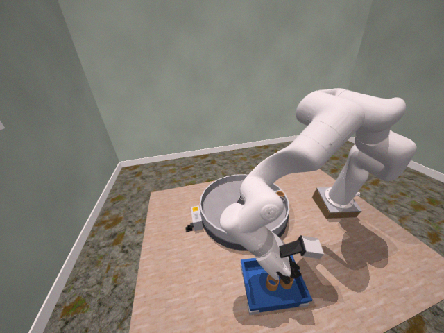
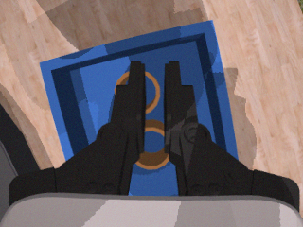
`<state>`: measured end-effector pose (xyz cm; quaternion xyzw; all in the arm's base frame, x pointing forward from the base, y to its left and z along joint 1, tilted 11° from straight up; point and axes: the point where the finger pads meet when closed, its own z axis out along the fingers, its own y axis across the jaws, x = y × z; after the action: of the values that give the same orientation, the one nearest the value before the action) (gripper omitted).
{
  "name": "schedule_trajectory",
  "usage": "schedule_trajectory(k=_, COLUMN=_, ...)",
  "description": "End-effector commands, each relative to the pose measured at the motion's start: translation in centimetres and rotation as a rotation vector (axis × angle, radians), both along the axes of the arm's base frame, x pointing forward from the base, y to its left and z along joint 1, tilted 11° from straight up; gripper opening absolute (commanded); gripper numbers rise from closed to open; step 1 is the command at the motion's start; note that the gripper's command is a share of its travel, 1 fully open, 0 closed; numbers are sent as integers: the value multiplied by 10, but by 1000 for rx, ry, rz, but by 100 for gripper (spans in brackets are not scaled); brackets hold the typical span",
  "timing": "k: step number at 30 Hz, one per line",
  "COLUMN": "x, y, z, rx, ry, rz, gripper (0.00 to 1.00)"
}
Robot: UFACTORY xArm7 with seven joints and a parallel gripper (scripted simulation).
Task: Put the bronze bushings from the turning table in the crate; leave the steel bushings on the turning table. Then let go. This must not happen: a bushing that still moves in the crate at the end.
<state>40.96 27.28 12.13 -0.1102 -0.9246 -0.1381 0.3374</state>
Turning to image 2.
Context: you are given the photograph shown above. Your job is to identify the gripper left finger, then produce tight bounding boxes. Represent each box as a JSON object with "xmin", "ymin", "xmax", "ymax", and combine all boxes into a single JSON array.
[{"xmin": 9, "ymin": 61, "xmax": 146, "ymax": 207}]

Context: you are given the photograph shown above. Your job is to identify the bronze bushing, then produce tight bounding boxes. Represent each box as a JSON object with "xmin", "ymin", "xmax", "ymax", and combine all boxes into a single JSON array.
[
  {"xmin": 116, "ymin": 71, "xmax": 160, "ymax": 114},
  {"xmin": 136, "ymin": 119, "xmax": 169, "ymax": 169}
]

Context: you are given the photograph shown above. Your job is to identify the blue crate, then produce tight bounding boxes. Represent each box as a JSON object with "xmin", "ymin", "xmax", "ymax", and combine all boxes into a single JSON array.
[{"xmin": 39, "ymin": 20, "xmax": 239, "ymax": 196}]

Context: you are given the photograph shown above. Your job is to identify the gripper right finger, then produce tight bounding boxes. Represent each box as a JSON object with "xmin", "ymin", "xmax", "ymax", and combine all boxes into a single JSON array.
[{"xmin": 164, "ymin": 61, "xmax": 300, "ymax": 213}]

